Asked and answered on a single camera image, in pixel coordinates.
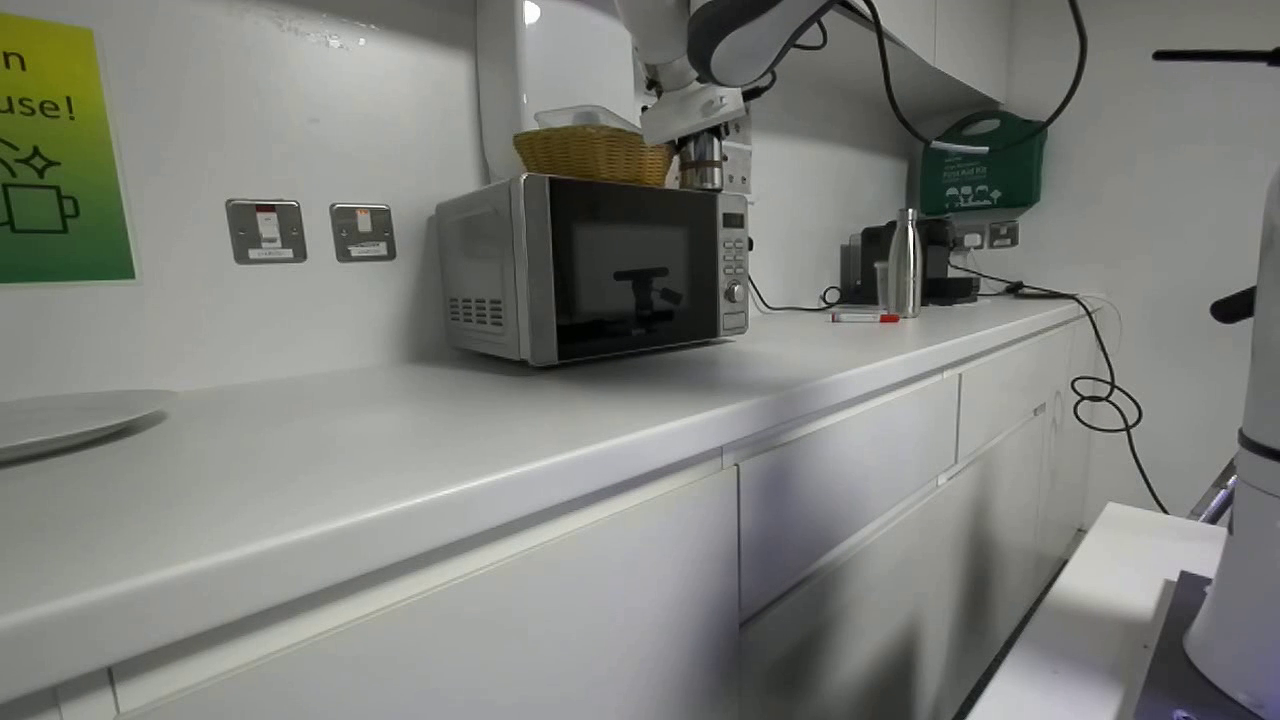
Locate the white kitchen cabinet unit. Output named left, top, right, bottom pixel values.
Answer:
left=0, top=311, right=1112, bottom=720

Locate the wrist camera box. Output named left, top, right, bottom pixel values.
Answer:
left=635, top=84, right=749, bottom=148

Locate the green yellow wall poster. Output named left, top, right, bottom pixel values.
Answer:
left=0, top=12, right=139, bottom=288

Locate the black protruding handle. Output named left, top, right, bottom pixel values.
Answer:
left=1210, top=281, right=1275, bottom=327

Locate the black coffee machine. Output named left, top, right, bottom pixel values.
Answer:
left=835, top=217, right=984, bottom=306

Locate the green wall box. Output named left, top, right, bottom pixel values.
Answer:
left=916, top=111, right=1052, bottom=220

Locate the grey round plate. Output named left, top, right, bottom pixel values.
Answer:
left=0, top=386, right=172, bottom=466

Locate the white packet stack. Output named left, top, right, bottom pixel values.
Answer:
left=533, top=104, right=634, bottom=135

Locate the yellow wicker basket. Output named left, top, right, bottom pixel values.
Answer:
left=514, top=123, right=681, bottom=190

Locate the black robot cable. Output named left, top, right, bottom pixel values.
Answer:
left=684, top=0, right=1280, bottom=152

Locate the white robot stand table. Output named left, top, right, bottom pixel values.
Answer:
left=963, top=457, right=1280, bottom=720

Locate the black microwave power cable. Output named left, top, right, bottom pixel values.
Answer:
left=744, top=271, right=849, bottom=321

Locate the black dangling counter cable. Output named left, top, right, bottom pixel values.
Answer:
left=953, top=263, right=1178, bottom=515

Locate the silver metal bottle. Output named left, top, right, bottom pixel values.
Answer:
left=884, top=204, right=929, bottom=321

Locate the silver microwave oven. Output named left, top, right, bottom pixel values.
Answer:
left=432, top=171, right=758, bottom=372

